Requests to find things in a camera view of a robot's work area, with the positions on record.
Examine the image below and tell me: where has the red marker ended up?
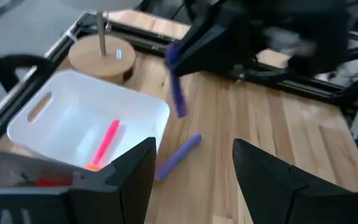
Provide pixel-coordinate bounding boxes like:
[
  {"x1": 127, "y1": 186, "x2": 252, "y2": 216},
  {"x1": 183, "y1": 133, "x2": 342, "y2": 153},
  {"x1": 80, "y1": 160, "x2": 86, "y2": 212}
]
[{"x1": 35, "y1": 178, "x2": 75, "y2": 188}]

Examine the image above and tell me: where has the white lamp with wooden base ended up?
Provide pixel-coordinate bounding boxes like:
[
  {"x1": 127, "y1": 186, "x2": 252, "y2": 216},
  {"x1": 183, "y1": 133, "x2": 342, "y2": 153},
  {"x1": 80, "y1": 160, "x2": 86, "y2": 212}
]
[{"x1": 59, "y1": 0, "x2": 144, "y2": 85}]

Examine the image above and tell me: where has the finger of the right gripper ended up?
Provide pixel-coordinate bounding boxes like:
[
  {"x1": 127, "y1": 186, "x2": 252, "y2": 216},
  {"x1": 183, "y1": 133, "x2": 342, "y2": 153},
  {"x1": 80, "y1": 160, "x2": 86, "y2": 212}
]
[{"x1": 170, "y1": 26, "x2": 241, "y2": 77}]

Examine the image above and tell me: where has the white plastic bin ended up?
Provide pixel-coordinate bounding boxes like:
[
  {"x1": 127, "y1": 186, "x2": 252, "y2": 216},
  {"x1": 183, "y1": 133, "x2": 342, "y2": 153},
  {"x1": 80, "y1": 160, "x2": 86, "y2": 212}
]
[{"x1": 6, "y1": 69, "x2": 171, "y2": 171}]

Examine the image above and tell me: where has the dark purple highlighter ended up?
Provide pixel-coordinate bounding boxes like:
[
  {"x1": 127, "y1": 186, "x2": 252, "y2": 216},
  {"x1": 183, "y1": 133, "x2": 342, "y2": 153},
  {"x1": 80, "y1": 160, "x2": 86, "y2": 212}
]
[{"x1": 165, "y1": 41, "x2": 189, "y2": 119}]

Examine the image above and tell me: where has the lavender Sharpie highlighter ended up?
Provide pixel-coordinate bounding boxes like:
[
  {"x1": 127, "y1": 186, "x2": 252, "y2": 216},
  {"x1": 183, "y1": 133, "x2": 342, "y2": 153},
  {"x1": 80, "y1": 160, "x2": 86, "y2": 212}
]
[{"x1": 154, "y1": 133, "x2": 203, "y2": 182}]

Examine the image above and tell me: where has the pink highlighter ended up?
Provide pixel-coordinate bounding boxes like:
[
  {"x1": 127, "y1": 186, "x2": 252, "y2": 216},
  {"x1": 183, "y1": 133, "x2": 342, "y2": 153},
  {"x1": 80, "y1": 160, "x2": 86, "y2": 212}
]
[{"x1": 91, "y1": 119, "x2": 121, "y2": 166}]

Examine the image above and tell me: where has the grey plastic bin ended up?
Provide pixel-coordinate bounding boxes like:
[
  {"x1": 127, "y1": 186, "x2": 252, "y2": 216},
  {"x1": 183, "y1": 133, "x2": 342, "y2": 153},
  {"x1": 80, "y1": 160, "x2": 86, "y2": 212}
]
[{"x1": 0, "y1": 151, "x2": 85, "y2": 189}]

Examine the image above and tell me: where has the black aluminium table frame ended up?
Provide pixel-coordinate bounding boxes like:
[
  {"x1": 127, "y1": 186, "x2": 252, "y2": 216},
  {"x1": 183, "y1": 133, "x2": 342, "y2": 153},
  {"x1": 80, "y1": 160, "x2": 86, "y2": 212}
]
[{"x1": 0, "y1": 0, "x2": 358, "y2": 153}]

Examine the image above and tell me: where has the orange highlighter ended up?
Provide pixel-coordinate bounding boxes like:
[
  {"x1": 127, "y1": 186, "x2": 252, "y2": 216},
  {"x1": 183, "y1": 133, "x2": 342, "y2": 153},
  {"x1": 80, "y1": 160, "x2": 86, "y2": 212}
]
[{"x1": 83, "y1": 162, "x2": 103, "y2": 172}]

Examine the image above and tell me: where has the black arched handle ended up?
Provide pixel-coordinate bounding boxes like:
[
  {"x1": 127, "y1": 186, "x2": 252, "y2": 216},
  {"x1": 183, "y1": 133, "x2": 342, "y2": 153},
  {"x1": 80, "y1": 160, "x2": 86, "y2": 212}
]
[{"x1": 0, "y1": 54, "x2": 55, "y2": 93}]

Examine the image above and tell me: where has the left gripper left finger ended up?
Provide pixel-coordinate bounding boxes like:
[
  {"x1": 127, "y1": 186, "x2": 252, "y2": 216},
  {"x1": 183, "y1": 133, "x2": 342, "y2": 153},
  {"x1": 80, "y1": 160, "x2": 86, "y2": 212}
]
[{"x1": 68, "y1": 136, "x2": 157, "y2": 224}]

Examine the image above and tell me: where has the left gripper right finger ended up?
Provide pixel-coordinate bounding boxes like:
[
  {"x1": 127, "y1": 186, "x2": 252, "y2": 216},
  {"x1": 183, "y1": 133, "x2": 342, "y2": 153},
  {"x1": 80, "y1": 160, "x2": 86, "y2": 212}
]
[{"x1": 232, "y1": 138, "x2": 351, "y2": 224}]

